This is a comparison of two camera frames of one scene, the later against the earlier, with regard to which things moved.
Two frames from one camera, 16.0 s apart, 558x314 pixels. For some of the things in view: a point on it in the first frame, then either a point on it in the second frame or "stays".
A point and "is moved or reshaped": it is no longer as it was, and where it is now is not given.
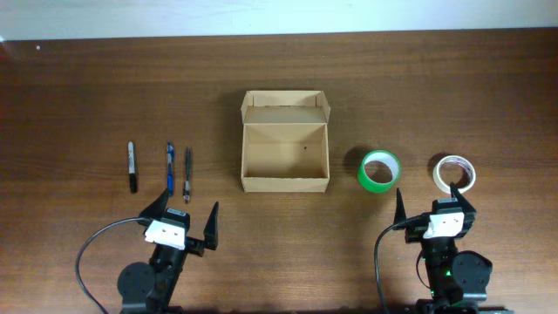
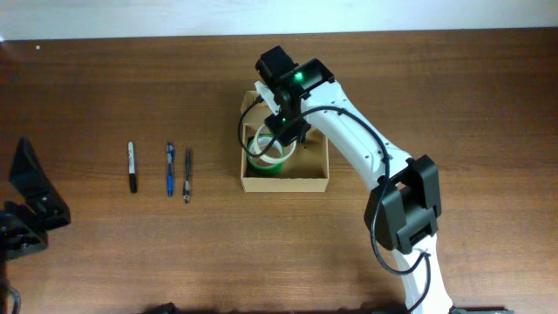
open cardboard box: [285, 141] stays
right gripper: [415, 234] -> [294, 131]
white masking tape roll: [453, 159] -> [268, 158]
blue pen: [170, 160] stays
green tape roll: [378, 170] is moved or reshaped
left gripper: [192, 244] -> [33, 211]
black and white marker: [132, 175] stays
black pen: [187, 186] stays
